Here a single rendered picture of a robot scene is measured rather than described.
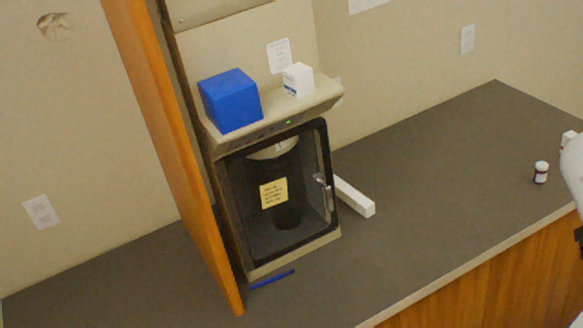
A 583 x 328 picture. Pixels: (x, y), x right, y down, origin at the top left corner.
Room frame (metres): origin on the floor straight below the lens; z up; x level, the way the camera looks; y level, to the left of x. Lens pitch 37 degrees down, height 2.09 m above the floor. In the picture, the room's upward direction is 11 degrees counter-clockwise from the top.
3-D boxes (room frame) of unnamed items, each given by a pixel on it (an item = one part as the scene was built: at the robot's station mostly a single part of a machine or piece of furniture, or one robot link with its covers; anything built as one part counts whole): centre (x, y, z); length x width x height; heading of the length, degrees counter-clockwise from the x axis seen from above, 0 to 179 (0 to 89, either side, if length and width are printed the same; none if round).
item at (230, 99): (0.99, 0.10, 1.56); 0.10 x 0.10 x 0.09; 22
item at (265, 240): (1.07, 0.03, 1.19); 0.30 x 0.01 x 0.40; 111
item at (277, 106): (1.02, 0.01, 1.46); 0.32 x 0.11 x 0.10; 112
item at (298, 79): (1.05, -0.06, 1.54); 0.05 x 0.05 x 0.06; 30
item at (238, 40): (1.19, 0.08, 1.33); 0.32 x 0.25 x 0.77; 112
